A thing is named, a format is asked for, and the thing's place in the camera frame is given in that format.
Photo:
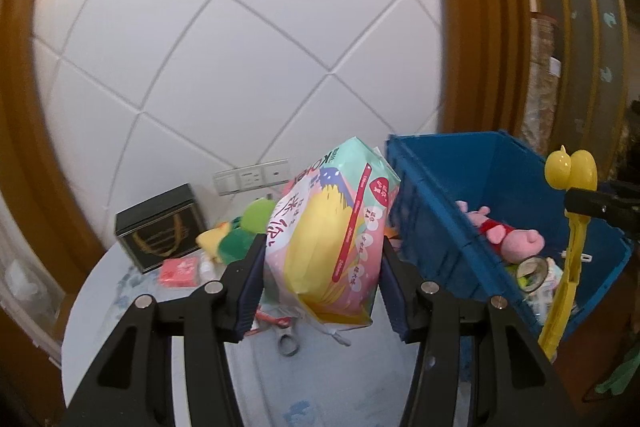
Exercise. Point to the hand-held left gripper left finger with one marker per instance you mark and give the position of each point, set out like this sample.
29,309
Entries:
247,302

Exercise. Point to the yellow and dark green plush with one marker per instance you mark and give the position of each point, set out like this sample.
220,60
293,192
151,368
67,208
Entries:
235,247

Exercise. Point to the mint and pink tissue pack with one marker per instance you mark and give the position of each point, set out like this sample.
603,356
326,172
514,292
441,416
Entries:
325,232

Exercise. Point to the pale tissue pack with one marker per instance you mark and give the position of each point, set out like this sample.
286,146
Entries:
557,274

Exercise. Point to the wrapped flat package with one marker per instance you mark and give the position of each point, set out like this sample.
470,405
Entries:
542,82

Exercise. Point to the black gift box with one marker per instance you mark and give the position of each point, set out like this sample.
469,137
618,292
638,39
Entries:
160,227

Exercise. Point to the pig plush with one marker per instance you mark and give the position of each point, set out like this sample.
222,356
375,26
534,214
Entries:
520,244

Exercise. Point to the yellow plastic clip tongs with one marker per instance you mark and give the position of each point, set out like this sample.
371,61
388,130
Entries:
570,167

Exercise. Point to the wooden door frame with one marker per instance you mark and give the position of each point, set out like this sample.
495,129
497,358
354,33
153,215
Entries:
480,7
35,132

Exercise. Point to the clear plastic bag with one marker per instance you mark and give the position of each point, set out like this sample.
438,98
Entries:
22,289

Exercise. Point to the small pink packet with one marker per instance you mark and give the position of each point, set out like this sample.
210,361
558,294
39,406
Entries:
180,272

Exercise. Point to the blue plastic crate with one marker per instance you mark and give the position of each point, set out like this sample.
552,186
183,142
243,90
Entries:
440,207

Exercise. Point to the small white plastic piece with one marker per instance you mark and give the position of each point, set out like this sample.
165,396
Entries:
585,255

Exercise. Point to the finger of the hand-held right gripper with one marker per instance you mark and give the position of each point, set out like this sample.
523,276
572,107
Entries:
622,188
600,205

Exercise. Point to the white wall switch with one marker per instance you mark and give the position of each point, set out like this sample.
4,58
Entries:
226,183

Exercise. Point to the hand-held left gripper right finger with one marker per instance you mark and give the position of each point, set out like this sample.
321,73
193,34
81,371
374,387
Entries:
395,297

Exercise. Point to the red and teal packet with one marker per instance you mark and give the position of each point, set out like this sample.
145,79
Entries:
272,321

